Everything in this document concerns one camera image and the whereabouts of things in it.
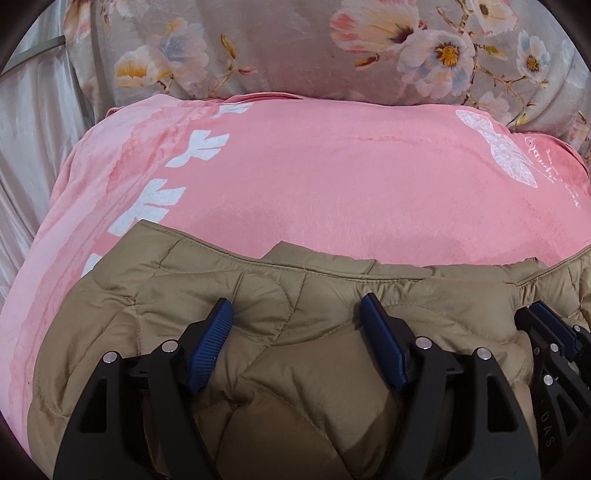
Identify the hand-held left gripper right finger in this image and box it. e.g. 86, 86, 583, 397
360, 292, 541, 480

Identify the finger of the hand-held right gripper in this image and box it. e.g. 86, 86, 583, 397
514, 300, 591, 480
571, 323, 591, 365

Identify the grey metal rail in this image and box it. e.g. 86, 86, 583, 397
4, 37, 65, 71

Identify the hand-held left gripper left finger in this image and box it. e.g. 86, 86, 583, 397
53, 298, 235, 480

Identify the tan quilted jacket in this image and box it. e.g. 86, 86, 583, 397
27, 219, 591, 480

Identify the pink printed blanket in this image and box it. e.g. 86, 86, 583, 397
0, 92, 591, 462

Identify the grey floral quilt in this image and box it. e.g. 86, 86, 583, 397
62, 0, 591, 155

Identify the grey satin curtain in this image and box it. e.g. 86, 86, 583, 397
0, 9, 100, 296

